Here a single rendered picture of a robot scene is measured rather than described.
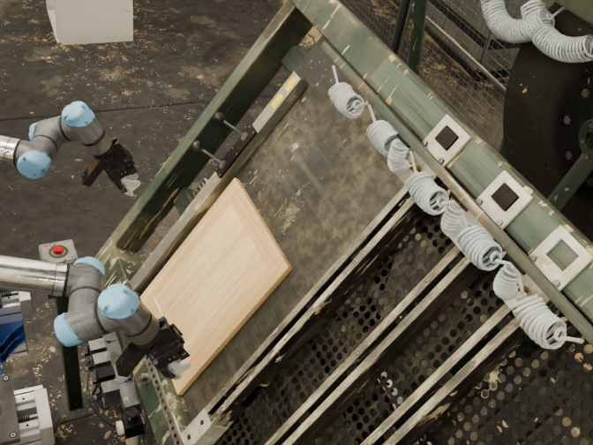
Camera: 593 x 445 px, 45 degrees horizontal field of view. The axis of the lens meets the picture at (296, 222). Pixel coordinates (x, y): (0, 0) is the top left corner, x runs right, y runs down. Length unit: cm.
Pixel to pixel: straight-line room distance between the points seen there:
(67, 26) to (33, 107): 93
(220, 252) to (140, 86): 329
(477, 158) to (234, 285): 90
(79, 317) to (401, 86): 97
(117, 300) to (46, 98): 387
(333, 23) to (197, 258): 87
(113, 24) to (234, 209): 383
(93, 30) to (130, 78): 60
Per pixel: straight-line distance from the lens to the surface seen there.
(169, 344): 173
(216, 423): 213
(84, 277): 172
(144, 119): 512
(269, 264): 214
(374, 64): 201
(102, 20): 598
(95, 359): 260
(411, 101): 188
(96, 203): 440
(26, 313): 255
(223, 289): 227
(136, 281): 262
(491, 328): 161
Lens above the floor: 279
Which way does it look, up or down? 40 degrees down
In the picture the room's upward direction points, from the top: 10 degrees clockwise
